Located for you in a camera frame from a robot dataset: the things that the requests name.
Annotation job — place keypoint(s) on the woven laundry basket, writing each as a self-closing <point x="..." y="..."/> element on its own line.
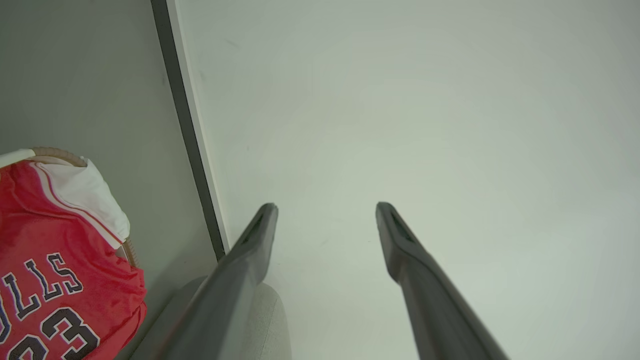
<point x="55" y="155"/>

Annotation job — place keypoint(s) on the light grey sofa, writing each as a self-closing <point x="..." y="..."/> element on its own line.
<point x="265" y="325"/>

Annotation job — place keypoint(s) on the red basketball jersey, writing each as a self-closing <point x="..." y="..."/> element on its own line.
<point x="55" y="270"/>

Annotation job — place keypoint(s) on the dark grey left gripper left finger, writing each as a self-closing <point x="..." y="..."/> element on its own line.
<point x="225" y="300"/>

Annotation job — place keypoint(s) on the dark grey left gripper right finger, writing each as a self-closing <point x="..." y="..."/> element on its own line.
<point x="435" y="305"/>

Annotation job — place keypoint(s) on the dark grey baseboard strip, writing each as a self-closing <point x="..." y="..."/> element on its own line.
<point x="187" y="125"/>

